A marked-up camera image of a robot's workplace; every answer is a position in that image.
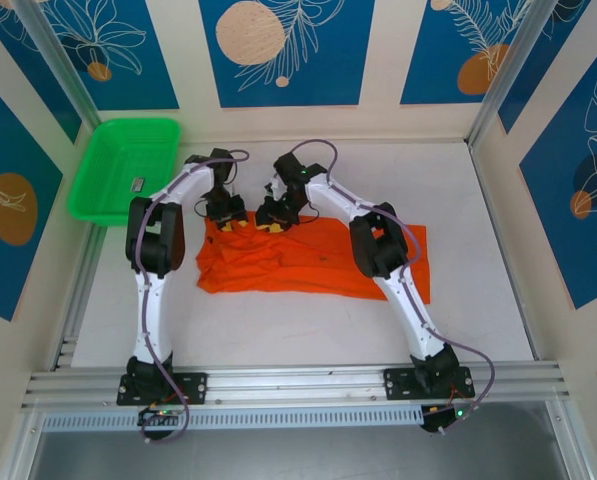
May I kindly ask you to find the orange t-shirt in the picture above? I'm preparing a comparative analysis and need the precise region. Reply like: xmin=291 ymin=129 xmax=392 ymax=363
xmin=195 ymin=209 xmax=434 ymax=305

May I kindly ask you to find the green plastic basket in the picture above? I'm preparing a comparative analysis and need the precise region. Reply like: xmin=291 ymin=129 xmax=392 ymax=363
xmin=66 ymin=117 xmax=182 ymax=229

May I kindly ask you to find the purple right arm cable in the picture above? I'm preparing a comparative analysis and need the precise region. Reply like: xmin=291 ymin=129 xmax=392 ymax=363
xmin=287 ymin=138 xmax=496 ymax=435

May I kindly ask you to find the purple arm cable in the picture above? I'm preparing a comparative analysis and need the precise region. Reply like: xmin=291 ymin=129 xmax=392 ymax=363
xmin=135 ymin=148 xmax=252 ymax=445
xmin=287 ymin=138 xmax=496 ymax=435

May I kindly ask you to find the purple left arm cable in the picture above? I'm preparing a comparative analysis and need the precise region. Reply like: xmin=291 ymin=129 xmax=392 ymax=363
xmin=135 ymin=148 xmax=252 ymax=445

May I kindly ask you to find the aluminium rail frame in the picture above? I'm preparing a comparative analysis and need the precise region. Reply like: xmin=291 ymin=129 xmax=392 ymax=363
xmin=20 ymin=362 xmax=574 ymax=411

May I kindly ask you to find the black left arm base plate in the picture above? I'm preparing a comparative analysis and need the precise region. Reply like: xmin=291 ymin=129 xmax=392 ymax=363
xmin=116 ymin=370 xmax=209 ymax=406

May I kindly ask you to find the aluminium side rail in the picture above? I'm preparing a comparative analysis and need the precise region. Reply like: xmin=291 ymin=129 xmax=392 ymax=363
xmin=51 ymin=224 xmax=104 ymax=371

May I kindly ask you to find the grey slotted cable duct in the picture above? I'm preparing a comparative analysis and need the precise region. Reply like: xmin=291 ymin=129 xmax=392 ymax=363
xmin=41 ymin=403 xmax=427 ymax=434

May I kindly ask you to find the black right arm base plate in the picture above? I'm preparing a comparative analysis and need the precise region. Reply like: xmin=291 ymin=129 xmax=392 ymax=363
xmin=383 ymin=366 xmax=477 ymax=401

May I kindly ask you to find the aluminium frame post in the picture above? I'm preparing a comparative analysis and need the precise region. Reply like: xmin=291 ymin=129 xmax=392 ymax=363
xmin=466 ymin=0 xmax=569 ymax=151
xmin=7 ymin=0 xmax=103 ymax=144

